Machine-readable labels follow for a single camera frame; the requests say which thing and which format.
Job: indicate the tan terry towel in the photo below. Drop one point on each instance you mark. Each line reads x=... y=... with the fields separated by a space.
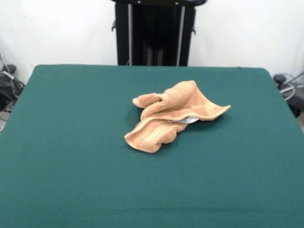
x=185 y=99

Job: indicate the dark green tablecloth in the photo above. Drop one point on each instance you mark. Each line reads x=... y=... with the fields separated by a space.
x=71 y=154

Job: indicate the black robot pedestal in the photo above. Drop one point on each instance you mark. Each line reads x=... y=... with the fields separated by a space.
x=156 y=35

